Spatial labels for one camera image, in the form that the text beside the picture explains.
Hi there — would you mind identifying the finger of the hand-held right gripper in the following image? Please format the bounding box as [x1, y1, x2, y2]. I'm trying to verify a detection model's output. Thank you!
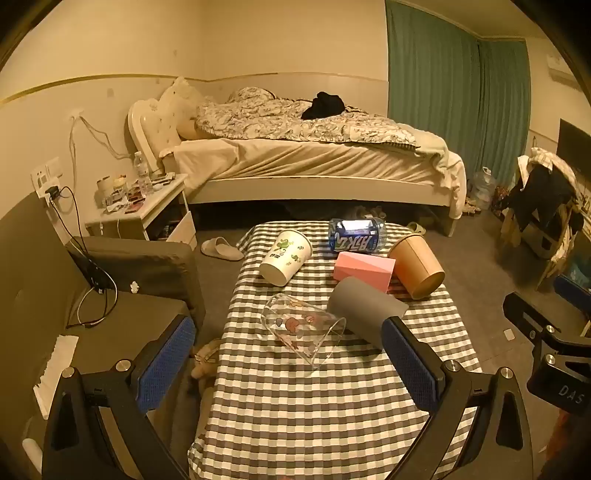
[502, 292, 591, 365]
[553, 274, 591, 305]

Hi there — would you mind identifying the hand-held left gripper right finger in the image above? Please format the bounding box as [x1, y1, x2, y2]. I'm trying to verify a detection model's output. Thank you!
[381, 315, 535, 480]

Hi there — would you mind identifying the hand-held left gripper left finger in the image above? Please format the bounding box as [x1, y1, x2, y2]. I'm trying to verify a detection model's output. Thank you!
[41, 314, 197, 480]

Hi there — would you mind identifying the grey cup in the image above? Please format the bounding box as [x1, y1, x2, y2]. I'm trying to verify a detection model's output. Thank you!
[327, 276, 410, 350]

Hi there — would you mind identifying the brown paper cup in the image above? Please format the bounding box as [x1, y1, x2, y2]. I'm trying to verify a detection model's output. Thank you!
[388, 234, 446, 300]

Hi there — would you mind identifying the clear patterned plastic cup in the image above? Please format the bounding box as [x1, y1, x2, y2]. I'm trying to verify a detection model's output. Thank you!
[261, 293, 347, 369]

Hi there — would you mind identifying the white cup with green print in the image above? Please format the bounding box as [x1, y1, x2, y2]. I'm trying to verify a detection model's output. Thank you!
[259, 229, 314, 286]

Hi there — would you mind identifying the beige plush toy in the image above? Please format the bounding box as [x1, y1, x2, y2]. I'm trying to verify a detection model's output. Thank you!
[189, 339, 225, 382]

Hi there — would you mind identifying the wooden chair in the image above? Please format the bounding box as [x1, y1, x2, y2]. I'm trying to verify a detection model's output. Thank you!
[501, 148, 585, 291]

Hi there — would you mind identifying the grey sofa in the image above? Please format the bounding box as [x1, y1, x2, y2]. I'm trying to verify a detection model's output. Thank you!
[0, 191, 206, 480]

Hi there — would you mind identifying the dark jacket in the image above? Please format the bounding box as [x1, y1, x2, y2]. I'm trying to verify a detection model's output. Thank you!
[508, 162, 574, 232]

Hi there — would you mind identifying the pink box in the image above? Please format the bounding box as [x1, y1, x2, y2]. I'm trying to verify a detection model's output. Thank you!
[333, 251, 397, 293]

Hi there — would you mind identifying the white paper tissue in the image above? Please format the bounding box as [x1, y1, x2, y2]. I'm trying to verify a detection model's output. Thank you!
[34, 334, 79, 420]

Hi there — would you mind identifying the checked tablecloth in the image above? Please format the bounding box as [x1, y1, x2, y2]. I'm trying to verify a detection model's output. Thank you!
[187, 220, 484, 480]

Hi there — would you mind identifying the grey slipper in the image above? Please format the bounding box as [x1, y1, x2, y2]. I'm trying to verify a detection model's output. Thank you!
[201, 237, 245, 262]

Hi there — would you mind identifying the large water jug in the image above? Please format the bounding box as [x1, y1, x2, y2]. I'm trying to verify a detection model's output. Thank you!
[471, 167, 498, 211]

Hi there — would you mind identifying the blue plastic bottle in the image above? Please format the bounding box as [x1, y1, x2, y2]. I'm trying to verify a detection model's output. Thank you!
[328, 218, 387, 256]

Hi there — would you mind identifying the black television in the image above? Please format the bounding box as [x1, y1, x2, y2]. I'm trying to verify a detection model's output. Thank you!
[556, 119, 591, 177]

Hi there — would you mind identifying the white nightstand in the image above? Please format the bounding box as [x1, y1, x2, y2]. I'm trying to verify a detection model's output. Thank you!
[85, 173, 198, 246]

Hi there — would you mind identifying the pile of cosmetics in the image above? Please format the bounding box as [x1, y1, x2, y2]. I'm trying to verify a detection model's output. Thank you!
[96, 171, 177, 214]

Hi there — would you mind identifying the clear water bottle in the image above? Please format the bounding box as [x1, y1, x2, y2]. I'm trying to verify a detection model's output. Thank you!
[134, 151, 154, 193]

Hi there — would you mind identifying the white bed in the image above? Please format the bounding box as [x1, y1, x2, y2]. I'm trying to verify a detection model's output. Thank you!
[127, 76, 468, 238]

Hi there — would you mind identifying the white air conditioner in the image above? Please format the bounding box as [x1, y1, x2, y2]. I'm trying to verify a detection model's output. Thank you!
[546, 54, 581, 86]

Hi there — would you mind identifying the white pillow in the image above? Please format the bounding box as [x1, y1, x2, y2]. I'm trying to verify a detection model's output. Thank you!
[157, 76, 209, 140]

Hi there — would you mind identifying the green curtain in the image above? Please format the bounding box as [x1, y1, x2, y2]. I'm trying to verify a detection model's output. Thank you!
[385, 0, 530, 188]

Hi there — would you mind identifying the patterned duvet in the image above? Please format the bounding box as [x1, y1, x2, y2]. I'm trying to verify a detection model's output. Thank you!
[194, 87, 422, 151]

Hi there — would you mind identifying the black garment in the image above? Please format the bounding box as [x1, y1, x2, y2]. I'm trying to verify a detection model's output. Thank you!
[302, 91, 346, 121]

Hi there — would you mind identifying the black charger cable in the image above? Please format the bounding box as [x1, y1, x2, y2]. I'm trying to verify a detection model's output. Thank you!
[46, 185, 119, 329]

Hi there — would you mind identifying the white wall socket panel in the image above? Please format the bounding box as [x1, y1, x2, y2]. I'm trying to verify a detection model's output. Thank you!
[30, 157, 64, 191]

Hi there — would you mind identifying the white wall cable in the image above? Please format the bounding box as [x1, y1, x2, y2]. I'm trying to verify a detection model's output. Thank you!
[69, 111, 133, 172]

